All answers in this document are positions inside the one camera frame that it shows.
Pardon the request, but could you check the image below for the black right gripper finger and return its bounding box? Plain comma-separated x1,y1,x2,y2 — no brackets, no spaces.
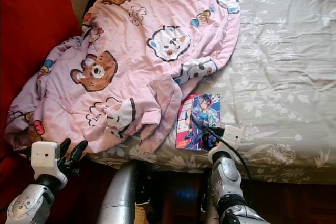
189,112,212,134

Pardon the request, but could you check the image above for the anime comic book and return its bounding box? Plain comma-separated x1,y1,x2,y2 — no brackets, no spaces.
176,93,222,152

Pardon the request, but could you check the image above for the pink cartoon blanket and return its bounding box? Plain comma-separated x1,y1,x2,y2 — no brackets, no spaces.
4,0,241,156

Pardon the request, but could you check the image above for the bed with grey floral sheet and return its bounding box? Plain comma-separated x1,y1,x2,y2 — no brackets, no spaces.
92,0,336,185

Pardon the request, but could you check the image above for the red covered mattress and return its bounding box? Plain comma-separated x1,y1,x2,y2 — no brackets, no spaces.
0,0,111,224

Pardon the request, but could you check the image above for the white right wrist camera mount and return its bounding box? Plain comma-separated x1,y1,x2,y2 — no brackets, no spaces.
222,124,243,154

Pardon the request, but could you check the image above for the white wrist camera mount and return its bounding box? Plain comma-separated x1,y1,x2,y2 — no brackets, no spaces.
222,124,243,154
30,141,68,189

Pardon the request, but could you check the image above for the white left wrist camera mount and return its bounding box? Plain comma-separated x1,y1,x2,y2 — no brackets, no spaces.
30,141,68,189

